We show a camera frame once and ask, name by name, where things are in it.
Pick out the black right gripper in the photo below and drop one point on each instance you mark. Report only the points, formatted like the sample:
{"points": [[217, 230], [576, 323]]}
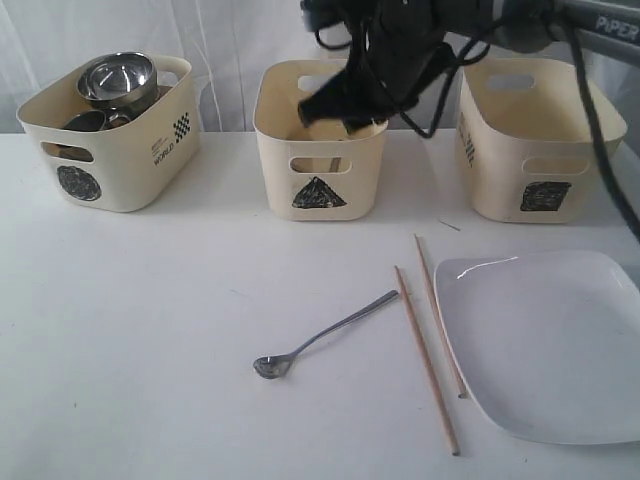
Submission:
{"points": [[398, 50]]}

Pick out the stainless steel bowl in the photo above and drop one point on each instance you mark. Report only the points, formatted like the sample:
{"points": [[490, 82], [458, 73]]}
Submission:
{"points": [[118, 80]]}

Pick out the steel mug with wire handle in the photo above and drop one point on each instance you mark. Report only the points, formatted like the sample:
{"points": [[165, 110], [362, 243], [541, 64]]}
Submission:
{"points": [[88, 121]]}

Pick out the white square plate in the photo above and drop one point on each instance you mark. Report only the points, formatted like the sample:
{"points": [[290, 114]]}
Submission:
{"points": [[546, 343]]}

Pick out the cream bin with circle mark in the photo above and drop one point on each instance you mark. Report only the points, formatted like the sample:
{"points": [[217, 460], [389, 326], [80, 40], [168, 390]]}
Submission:
{"points": [[122, 169]]}

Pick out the steel table knife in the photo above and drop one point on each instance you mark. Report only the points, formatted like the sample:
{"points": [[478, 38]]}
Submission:
{"points": [[335, 165]]}

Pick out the cream bin with square mark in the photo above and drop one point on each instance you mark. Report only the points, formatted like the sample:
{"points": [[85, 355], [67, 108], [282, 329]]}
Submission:
{"points": [[523, 142]]}

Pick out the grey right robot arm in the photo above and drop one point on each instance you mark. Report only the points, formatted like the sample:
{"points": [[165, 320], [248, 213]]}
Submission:
{"points": [[609, 28]]}

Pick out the wooden chopstick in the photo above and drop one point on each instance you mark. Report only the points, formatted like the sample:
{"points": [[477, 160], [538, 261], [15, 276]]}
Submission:
{"points": [[430, 290], [447, 424]]}

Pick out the steel mug with round handle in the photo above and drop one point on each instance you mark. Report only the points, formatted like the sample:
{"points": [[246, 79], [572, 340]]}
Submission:
{"points": [[115, 118]]}

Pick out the long steel spoon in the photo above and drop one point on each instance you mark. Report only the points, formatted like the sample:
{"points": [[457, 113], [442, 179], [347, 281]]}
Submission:
{"points": [[272, 367]]}

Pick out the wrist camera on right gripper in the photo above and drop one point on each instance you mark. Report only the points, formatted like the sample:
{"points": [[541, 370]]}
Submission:
{"points": [[323, 14]]}

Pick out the cream bin with triangle mark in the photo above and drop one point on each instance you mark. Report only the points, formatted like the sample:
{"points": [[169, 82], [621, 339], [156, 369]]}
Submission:
{"points": [[295, 160]]}

